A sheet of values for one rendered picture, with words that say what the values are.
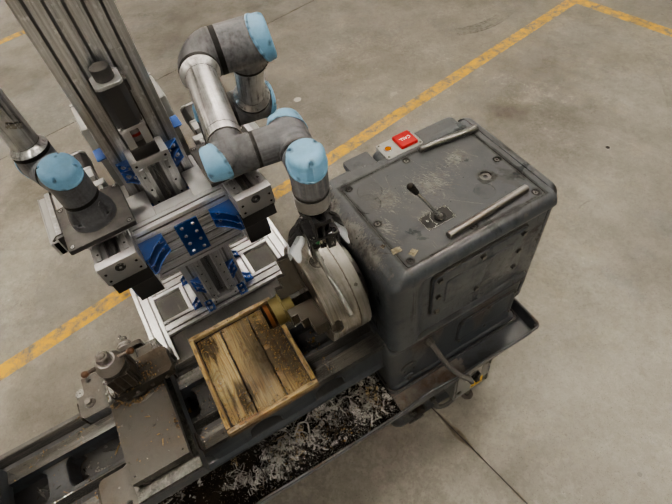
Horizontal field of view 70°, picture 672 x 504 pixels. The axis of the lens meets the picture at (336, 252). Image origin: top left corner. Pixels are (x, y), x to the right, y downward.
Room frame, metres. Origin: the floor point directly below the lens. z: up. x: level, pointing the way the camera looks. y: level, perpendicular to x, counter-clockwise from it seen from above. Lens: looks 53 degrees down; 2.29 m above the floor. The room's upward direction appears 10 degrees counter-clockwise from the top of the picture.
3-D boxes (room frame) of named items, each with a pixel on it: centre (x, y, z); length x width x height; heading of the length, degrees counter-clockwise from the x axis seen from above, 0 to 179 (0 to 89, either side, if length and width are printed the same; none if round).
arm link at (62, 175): (1.18, 0.78, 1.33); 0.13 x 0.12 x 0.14; 46
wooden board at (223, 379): (0.68, 0.33, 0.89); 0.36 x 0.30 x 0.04; 22
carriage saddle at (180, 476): (0.55, 0.68, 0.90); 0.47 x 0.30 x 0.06; 22
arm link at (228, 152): (0.95, 0.22, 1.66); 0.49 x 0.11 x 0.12; 13
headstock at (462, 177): (0.96, -0.31, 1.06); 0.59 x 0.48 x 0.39; 112
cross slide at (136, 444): (0.58, 0.64, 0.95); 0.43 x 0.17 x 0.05; 22
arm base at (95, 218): (1.18, 0.78, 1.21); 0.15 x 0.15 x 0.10
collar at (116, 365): (0.64, 0.66, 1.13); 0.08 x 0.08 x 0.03
